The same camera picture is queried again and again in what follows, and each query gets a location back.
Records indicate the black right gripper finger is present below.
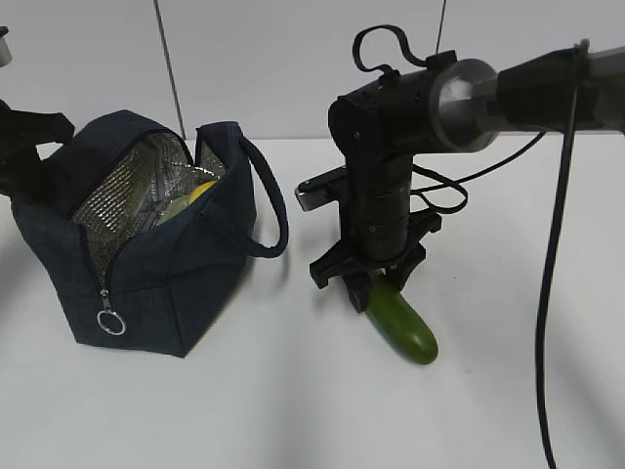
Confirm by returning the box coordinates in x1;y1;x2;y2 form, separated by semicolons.
344;272;375;313
388;256;425;291

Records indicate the green lidded glass container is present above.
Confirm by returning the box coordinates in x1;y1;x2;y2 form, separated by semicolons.
155;195;189;226

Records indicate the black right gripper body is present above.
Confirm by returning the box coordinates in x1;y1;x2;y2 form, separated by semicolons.
310;209;442;288

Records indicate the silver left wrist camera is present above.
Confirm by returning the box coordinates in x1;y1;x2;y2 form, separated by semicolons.
0;25;13;67

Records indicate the yellow wrinkled squash toy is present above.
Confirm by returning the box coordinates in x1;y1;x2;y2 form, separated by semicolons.
187;180;217;204

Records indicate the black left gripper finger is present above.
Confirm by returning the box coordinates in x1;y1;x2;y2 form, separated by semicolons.
9;145;73;215

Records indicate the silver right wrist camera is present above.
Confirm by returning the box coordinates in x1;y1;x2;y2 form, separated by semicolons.
294;166;349;212

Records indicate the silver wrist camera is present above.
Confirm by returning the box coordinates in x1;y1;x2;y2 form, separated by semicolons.
0;25;13;67
294;166;349;212

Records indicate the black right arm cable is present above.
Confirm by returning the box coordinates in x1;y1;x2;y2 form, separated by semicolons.
352;24;592;469

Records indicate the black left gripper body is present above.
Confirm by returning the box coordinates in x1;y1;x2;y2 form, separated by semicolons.
1;101;75;195

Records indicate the green cucumber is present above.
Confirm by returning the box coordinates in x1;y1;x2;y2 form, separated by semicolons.
365;276;438;365

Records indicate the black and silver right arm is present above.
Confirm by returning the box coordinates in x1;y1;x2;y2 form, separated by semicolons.
296;44;624;311

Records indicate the dark blue lunch bag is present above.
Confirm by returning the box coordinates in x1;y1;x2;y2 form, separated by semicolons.
11;110;289;357

